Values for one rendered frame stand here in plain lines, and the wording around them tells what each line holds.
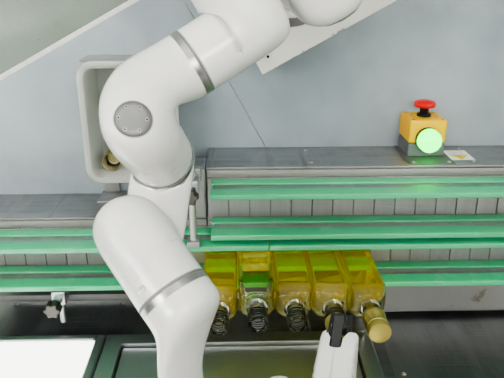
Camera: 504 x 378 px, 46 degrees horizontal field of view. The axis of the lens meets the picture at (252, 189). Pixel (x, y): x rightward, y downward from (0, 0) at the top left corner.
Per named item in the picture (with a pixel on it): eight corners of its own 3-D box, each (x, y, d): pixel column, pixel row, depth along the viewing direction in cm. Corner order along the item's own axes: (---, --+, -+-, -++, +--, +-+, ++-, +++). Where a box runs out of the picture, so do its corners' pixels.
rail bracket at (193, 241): (187, 227, 110) (182, 259, 98) (184, 139, 104) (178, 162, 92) (204, 227, 110) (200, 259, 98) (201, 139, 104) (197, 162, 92)
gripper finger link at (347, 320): (349, 346, 80) (353, 319, 86) (350, 326, 79) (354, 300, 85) (325, 343, 81) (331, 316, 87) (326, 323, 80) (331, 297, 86)
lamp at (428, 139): (414, 150, 112) (418, 155, 109) (416, 127, 110) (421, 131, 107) (437, 150, 112) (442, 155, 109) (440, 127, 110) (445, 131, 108)
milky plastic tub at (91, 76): (97, 168, 119) (87, 184, 111) (85, 54, 111) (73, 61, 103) (184, 167, 119) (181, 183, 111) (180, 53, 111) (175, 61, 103)
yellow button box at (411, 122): (397, 145, 119) (406, 157, 112) (400, 108, 116) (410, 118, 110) (431, 145, 119) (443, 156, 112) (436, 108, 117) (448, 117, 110)
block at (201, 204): (190, 203, 116) (187, 218, 109) (187, 157, 112) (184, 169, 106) (208, 203, 116) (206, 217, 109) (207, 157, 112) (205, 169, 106)
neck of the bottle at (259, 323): (247, 315, 92) (248, 334, 88) (247, 298, 91) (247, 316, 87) (266, 315, 93) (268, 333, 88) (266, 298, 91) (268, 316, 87)
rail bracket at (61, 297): (64, 298, 115) (43, 340, 103) (60, 267, 113) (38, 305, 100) (85, 298, 116) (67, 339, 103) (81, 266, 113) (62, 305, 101)
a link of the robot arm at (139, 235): (256, 220, 63) (265, 244, 78) (148, 76, 69) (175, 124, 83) (130, 313, 62) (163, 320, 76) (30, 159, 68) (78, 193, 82)
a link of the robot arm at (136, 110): (187, 61, 81) (97, 119, 80) (163, 5, 68) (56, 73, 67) (242, 138, 78) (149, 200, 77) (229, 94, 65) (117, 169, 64)
